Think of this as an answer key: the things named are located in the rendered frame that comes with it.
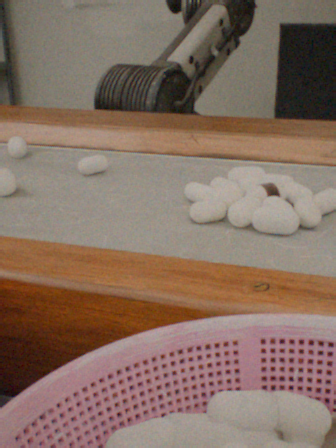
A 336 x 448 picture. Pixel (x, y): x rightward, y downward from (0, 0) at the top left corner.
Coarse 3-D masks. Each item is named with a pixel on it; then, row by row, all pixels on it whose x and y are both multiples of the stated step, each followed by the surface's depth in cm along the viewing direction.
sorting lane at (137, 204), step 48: (0, 144) 75; (48, 192) 58; (96, 192) 58; (144, 192) 57; (48, 240) 47; (96, 240) 47; (144, 240) 47; (192, 240) 47; (240, 240) 46; (288, 240) 46
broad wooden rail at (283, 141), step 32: (0, 128) 77; (32, 128) 75; (64, 128) 74; (96, 128) 73; (128, 128) 72; (160, 128) 71; (192, 128) 71; (224, 128) 70; (256, 128) 70; (288, 128) 70; (320, 128) 69; (256, 160) 66; (288, 160) 65; (320, 160) 64
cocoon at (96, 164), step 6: (96, 156) 63; (102, 156) 63; (84, 162) 62; (90, 162) 62; (96, 162) 62; (102, 162) 63; (78, 168) 62; (84, 168) 62; (90, 168) 62; (96, 168) 62; (102, 168) 63; (84, 174) 62; (90, 174) 63
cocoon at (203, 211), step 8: (208, 200) 50; (216, 200) 50; (192, 208) 49; (200, 208) 49; (208, 208) 49; (216, 208) 49; (224, 208) 50; (192, 216) 49; (200, 216) 49; (208, 216) 49; (216, 216) 49
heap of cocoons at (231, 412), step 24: (216, 408) 28; (240, 408) 28; (264, 408) 28; (288, 408) 28; (312, 408) 28; (120, 432) 26; (144, 432) 26; (168, 432) 26; (192, 432) 26; (216, 432) 26; (240, 432) 27; (264, 432) 28; (288, 432) 28; (312, 432) 27
